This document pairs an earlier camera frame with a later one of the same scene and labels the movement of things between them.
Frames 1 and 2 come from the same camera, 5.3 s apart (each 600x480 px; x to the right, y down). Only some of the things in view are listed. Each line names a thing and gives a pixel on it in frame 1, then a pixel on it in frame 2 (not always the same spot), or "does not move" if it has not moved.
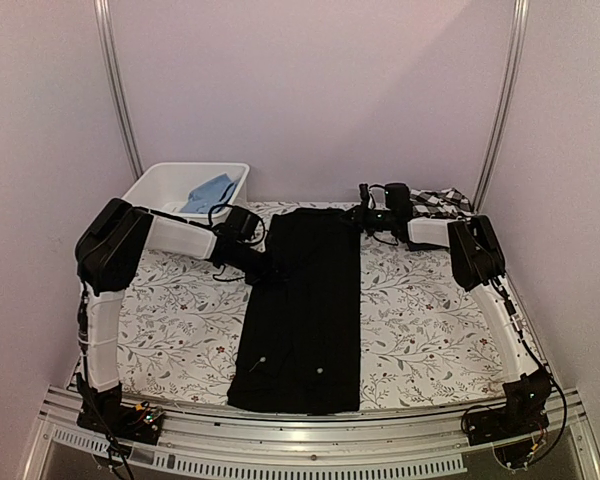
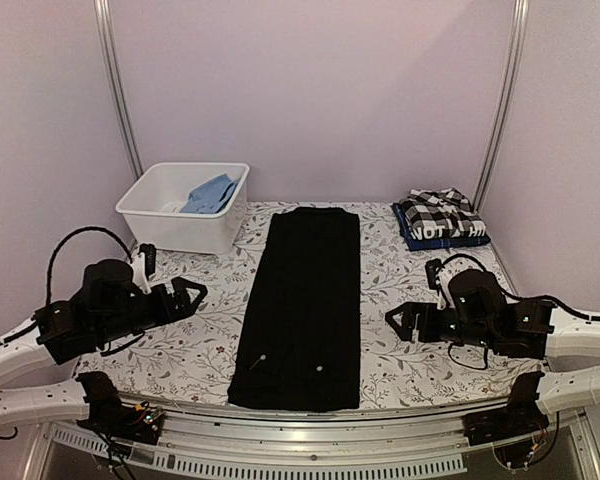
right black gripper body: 371,221 -> 432,332
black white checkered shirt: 446,203 does not move
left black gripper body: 263,269 -> 163,313
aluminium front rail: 306,444 does not move
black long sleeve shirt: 298,347 does not move
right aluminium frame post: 520,35 does not move
